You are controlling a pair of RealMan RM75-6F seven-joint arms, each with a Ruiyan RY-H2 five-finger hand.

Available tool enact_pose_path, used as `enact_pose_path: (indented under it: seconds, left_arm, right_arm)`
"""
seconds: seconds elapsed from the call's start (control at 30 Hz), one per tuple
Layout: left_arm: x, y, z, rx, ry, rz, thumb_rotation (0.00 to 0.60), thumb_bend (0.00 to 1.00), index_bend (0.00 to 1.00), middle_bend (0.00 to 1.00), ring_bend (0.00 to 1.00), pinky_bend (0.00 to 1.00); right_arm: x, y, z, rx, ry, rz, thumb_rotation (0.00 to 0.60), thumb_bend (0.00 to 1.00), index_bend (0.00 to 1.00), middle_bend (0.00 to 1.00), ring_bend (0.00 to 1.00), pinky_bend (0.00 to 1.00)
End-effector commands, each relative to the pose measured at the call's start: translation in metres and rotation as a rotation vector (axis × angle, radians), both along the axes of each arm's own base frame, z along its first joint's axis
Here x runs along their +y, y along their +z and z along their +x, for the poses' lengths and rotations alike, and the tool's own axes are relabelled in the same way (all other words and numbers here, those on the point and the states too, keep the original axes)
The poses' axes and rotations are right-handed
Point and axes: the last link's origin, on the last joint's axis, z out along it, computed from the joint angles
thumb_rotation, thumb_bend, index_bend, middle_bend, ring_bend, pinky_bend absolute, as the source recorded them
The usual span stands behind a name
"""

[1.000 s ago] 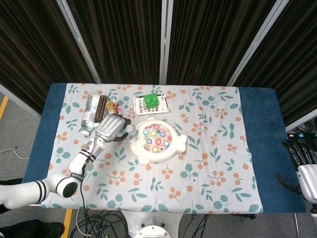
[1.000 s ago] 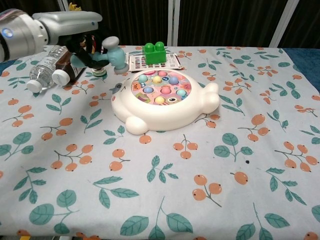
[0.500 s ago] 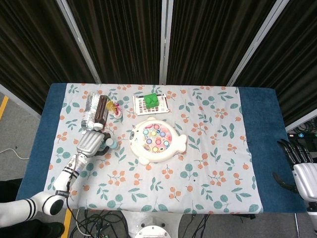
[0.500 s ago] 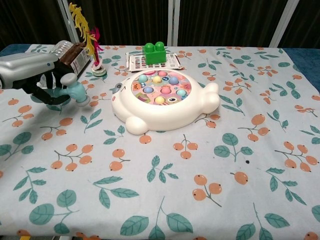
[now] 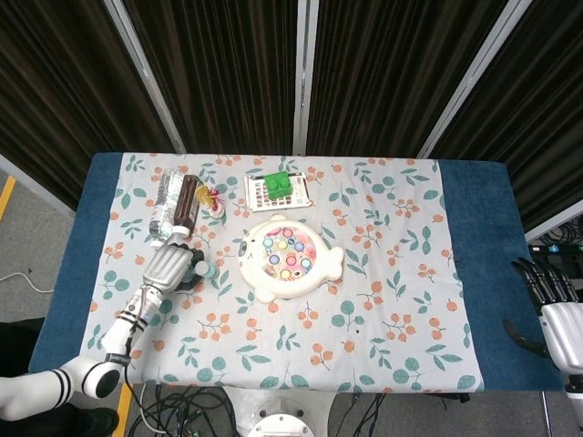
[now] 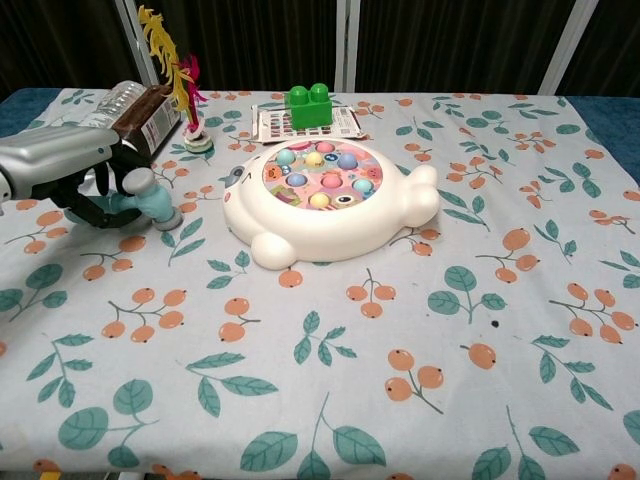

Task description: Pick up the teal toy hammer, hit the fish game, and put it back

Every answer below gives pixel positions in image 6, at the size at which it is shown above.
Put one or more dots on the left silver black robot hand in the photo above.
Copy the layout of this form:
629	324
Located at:
45	155

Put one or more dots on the teal handheld toy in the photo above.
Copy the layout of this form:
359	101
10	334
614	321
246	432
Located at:
160	205

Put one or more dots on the white fish toy board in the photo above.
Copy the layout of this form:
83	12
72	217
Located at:
330	215

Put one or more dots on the clear plastic water bottle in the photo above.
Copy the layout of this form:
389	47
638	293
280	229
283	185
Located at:
117	102

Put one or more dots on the brown liquid bottle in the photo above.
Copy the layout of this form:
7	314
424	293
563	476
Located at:
150	117

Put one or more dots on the yellow pink feather shuttlecock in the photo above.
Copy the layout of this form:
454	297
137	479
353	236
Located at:
192	127

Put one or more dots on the green building block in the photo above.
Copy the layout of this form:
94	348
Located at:
310	110

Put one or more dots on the white calculator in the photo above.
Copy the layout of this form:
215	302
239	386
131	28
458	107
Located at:
345	122

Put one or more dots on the floral printed tablecloth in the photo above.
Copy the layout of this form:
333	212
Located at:
350	350

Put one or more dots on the silver partition post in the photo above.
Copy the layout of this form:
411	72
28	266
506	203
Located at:
567	50
142	70
347	45

